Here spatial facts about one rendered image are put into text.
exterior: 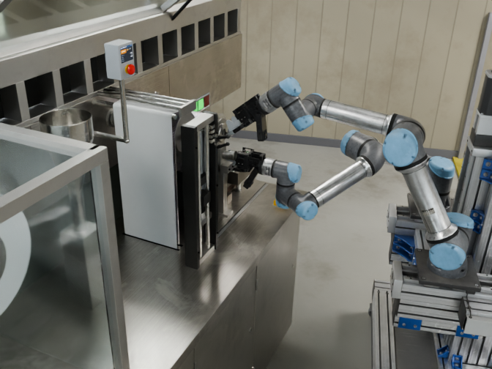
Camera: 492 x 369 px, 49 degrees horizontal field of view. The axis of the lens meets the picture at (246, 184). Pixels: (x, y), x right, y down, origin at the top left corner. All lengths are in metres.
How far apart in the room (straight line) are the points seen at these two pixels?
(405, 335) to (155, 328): 1.47
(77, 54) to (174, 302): 0.88
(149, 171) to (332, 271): 1.85
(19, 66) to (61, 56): 0.18
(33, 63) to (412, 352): 2.05
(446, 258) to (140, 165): 1.13
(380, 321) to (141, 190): 1.43
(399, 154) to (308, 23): 3.23
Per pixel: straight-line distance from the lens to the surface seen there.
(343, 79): 5.10
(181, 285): 1.90
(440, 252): 2.02
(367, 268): 3.62
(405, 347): 2.80
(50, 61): 1.86
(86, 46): 1.98
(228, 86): 2.96
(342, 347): 3.03
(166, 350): 1.68
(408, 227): 2.68
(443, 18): 5.02
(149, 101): 1.91
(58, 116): 1.66
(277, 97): 2.01
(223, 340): 2.03
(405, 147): 1.88
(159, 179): 1.96
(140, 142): 1.95
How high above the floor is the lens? 2.07
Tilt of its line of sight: 27 degrees down
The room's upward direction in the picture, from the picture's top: 1 degrees clockwise
